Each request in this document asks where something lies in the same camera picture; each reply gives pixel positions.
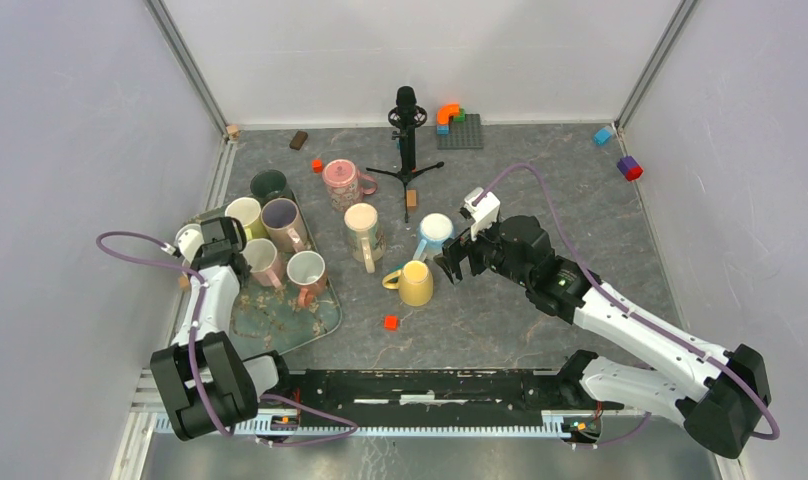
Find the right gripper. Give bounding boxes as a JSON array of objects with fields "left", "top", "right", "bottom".
[{"left": 433, "top": 213, "right": 532, "bottom": 288}]

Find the yellow-green octagonal mug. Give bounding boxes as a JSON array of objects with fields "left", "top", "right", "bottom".
[{"left": 225, "top": 197, "right": 269, "bottom": 240}]

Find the pink octagonal mug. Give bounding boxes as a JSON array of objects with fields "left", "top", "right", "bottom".
[{"left": 243, "top": 238, "right": 286, "bottom": 290}]

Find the iridescent pink mug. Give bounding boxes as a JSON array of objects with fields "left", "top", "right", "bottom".
[{"left": 261, "top": 198, "right": 309, "bottom": 253}]

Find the dark green mug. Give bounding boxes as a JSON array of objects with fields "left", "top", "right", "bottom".
[{"left": 249, "top": 169, "right": 296, "bottom": 207}]

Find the salmon flower mug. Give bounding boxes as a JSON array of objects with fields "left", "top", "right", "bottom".
[{"left": 286, "top": 250, "right": 327, "bottom": 308}]

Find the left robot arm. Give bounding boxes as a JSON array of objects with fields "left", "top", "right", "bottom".
[{"left": 150, "top": 216, "right": 294, "bottom": 441}]

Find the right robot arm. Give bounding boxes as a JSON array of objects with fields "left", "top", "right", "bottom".
[{"left": 435, "top": 216, "right": 771, "bottom": 459}]

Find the blue white mug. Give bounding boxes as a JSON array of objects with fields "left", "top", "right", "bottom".
[{"left": 413, "top": 213, "right": 454, "bottom": 261}]

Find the yellow mug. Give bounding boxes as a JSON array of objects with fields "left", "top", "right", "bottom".
[{"left": 382, "top": 260, "right": 434, "bottom": 307}]

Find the tall seashell cream mug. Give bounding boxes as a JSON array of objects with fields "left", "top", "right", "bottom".
[{"left": 344, "top": 203, "right": 386, "bottom": 274}]

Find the pink ghost pattern mug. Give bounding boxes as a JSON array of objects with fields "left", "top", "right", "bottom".
[{"left": 322, "top": 159, "right": 378, "bottom": 212}]

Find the wooden block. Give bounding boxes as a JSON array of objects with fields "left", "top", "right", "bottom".
[{"left": 405, "top": 189, "right": 419, "bottom": 212}]

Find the floral green tray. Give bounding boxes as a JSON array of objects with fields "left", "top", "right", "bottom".
[{"left": 192, "top": 205, "right": 342, "bottom": 357}]

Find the red cube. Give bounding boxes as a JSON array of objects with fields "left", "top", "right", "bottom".
[{"left": 383, "top": 315, "right": 399, "bottom": 331}]

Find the grey lego baseplate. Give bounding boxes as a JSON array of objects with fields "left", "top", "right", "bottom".
[{"left": 437, "top": 114, "right": 484, "bottom": 150}]

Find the brown block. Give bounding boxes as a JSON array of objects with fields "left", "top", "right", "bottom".
[{"left": 289, "top": 130, "right": 309, "bottom": 151}]

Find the orange curved block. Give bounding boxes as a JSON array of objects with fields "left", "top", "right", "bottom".
[{"left": 436, "top": 103, "right": 461, "bottom": 125}]

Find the black microphone on tripod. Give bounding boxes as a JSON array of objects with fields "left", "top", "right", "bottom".
[{"left": 367, "top": 85, "right": 445, "bottom": 199}]

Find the blue block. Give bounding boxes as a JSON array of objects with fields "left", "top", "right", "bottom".
[{"left": 593, "top": 125, "right": 615, "bottom": 146}]

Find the purple red block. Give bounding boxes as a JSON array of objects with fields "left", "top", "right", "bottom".
[{"left": 617, "top": 155, "right": 644, "bottom": 182}]

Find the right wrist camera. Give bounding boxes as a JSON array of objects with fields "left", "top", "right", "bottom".
[{"left": 463, "top": 187, "right": 500, "bottom": 241}]

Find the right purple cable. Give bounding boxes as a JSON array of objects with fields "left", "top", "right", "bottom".
[{"left": 472, "top": 162, "right": 782, "bottom": 443}]

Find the purple cable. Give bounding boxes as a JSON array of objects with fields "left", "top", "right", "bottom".
[
  {"left": 472, "top": 162, "right": 782, "bottom": 443},
  {"left": 96, "top": 231, "right": 360, "bottom": 449}
]

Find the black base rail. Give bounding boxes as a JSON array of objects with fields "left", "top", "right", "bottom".
[{"left": 259, "top": 369, "right": 603, "bottom": 430}]

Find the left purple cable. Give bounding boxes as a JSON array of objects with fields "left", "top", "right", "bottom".
[{"left": 96, "top": 231, "right": 360, "bottom": 449}]

